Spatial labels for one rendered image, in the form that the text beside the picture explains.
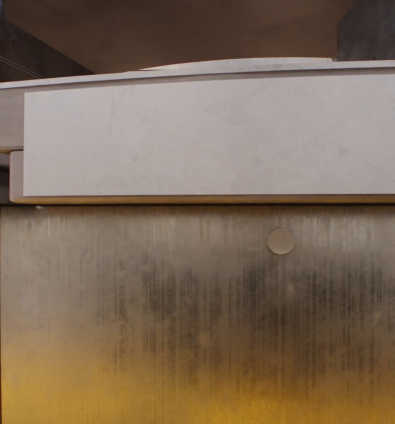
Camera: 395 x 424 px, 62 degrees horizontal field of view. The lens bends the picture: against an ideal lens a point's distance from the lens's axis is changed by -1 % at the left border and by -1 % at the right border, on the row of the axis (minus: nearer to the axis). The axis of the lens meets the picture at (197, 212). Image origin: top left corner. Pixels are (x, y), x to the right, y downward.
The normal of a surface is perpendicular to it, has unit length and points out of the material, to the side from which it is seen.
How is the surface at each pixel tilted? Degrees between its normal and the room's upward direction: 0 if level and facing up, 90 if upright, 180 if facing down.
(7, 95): 90
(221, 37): 180
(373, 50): 90
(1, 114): 90
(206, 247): 90
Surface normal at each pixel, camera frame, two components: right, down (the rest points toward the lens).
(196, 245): -0.13, 0.00
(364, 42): -1.00, 0.00
